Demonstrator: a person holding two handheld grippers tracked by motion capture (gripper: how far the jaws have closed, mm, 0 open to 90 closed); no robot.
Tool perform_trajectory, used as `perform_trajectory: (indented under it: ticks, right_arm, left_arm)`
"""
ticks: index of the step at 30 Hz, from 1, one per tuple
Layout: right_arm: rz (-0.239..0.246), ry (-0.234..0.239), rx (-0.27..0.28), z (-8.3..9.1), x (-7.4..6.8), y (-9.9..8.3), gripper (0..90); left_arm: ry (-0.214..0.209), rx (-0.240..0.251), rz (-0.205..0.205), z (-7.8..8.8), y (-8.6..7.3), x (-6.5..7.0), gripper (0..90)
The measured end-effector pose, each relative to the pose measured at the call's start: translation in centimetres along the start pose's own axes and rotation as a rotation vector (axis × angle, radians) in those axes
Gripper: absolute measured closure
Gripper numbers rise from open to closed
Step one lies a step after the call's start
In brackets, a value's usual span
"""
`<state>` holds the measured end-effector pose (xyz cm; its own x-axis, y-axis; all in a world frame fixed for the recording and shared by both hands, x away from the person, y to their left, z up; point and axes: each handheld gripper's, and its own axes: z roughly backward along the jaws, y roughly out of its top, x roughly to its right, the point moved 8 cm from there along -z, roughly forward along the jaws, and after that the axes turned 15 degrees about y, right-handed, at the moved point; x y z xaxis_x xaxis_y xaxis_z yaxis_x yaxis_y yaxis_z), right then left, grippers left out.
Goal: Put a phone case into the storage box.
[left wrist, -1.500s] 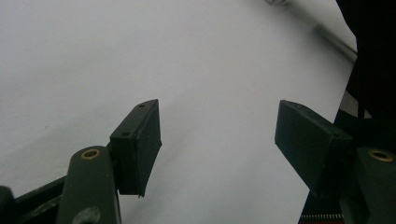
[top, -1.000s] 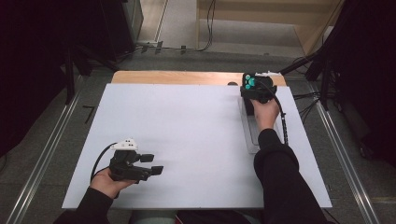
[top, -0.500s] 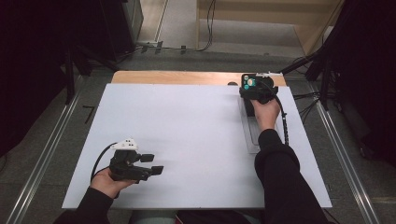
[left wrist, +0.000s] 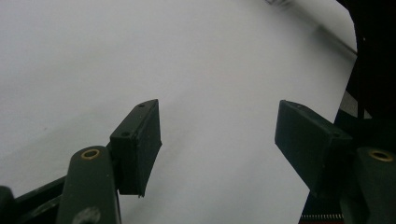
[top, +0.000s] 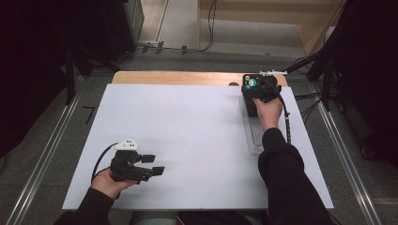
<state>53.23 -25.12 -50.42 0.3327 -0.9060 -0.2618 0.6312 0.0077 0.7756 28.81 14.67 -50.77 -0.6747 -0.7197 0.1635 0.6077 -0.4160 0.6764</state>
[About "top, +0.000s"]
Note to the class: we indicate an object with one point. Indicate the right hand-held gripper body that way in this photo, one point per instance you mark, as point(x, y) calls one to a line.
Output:
point(270, 87)

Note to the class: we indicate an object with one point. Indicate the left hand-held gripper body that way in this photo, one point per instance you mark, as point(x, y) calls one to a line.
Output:
point(125, 168)

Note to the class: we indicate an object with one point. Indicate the black phone case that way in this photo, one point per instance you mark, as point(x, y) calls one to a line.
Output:
point(252, 108)

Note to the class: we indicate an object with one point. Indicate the clear plastic tray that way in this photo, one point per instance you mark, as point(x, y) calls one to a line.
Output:
point(255, 137)

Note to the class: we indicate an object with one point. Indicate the person's left hand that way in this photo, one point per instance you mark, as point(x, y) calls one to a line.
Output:
point(108, 186)

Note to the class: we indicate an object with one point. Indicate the person's right hand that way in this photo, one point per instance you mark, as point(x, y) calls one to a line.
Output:
point(269, 114)

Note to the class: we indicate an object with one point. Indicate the black stand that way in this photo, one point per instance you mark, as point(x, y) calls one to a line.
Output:
point(70, 81)
point(300, 64)

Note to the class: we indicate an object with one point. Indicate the white board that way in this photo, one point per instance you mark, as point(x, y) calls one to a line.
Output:
point(187, 125)

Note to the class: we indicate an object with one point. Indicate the wooden table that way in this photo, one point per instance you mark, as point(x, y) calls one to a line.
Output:
point(187, 78)

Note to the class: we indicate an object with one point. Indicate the light wooden shelf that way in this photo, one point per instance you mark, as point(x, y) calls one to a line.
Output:
point(250, 17)

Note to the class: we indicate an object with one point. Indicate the black curtain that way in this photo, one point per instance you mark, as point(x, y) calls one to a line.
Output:
point(37, 62)
point(369, 78)

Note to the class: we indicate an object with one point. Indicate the dark cabinet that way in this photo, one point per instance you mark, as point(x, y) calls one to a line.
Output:
point(125, 28)

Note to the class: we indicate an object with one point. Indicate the metal floor rail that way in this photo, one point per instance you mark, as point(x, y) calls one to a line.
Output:
point(47, 156)
point(344, 156)

